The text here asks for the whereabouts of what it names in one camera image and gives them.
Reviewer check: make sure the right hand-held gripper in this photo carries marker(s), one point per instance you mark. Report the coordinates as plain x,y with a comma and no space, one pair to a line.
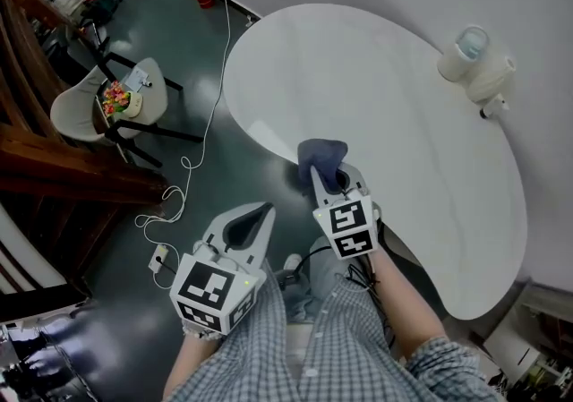
351,230

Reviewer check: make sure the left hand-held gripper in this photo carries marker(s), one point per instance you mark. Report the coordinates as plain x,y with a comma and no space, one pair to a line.
210,288

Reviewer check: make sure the blue cloth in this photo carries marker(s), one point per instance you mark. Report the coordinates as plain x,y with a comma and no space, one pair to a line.
320,154

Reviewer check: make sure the person's left forearm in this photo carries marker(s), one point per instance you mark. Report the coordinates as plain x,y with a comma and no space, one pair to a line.
188,364

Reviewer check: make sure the person's right forearm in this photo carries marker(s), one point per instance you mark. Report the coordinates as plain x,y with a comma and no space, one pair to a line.
403,301

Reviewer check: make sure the white kidney-shaped table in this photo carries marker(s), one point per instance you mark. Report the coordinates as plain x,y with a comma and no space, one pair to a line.
358,78

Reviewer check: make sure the white shoe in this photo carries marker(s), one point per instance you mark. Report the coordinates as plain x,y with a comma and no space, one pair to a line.
293,262

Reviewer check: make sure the white power strip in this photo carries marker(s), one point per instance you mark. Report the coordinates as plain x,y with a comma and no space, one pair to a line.
159,259

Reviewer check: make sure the blue jeans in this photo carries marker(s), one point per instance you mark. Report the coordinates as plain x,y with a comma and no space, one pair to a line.
322,275

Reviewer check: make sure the plaid shirt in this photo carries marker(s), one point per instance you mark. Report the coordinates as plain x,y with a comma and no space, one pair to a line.
349,346

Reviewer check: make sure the white tube with black cap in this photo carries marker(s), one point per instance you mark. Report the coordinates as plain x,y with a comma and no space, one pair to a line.
492,108

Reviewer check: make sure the cream bottle with blue lid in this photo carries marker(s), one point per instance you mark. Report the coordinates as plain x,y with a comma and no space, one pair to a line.
461,55

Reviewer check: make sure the white pot of colourful flowers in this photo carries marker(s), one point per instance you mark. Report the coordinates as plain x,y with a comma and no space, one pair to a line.
118,100

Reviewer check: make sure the white ribbed vase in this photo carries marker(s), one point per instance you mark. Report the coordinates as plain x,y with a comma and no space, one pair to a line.
490,80

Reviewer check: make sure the white paper sheet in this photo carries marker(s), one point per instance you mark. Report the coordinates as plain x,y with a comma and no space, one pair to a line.
138,78

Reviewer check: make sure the white chair with black legs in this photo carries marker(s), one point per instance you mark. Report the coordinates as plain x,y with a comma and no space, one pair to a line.
76,113

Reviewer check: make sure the grey wooden cabinet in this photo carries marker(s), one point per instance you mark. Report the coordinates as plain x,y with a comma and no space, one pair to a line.
532,328

